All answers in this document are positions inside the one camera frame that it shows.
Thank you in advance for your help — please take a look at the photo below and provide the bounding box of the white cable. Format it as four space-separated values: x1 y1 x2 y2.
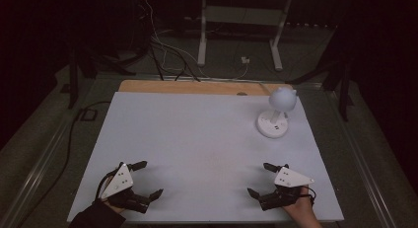
143 0 250 82

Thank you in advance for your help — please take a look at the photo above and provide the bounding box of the white table sheet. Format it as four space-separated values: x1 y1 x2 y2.
66 91 345 224

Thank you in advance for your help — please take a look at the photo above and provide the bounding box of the metal floor rail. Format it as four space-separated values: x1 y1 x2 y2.
324 89 399 228
0 117 73 228

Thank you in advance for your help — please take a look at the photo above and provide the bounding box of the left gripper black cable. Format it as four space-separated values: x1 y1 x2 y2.
94 171 116 203

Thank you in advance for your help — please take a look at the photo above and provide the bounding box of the black tripod stand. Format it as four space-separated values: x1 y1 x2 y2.
59 44 138 111
285 46 357 122

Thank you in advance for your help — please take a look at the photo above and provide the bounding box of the person's right hand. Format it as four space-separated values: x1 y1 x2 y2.
281 186 320 224

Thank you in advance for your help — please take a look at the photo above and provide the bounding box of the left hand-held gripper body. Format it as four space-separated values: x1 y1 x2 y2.
97 162 152 214

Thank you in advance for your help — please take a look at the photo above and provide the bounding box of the white metal stand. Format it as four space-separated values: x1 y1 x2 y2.
196 0 294 72

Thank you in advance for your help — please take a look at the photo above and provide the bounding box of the long black floor cable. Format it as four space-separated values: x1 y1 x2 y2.
15 100 112 228

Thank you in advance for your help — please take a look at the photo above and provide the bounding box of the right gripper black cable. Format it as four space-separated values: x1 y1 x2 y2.
300 186 317 208

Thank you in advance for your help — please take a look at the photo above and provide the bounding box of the person's left hand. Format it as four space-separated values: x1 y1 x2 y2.
104 200 126 215

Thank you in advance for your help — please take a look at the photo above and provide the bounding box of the black floor bracket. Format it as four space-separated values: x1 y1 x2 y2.
79 108 99 122

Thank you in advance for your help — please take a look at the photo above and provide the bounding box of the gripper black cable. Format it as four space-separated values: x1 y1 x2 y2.
300 186 317 208
94 171 116 203

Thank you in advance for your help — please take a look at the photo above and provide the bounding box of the white round-headed desk lamp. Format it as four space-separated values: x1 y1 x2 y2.
255 86 299 139

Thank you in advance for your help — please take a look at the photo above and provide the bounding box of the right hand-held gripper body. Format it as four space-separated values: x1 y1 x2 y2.
258 166 315 212

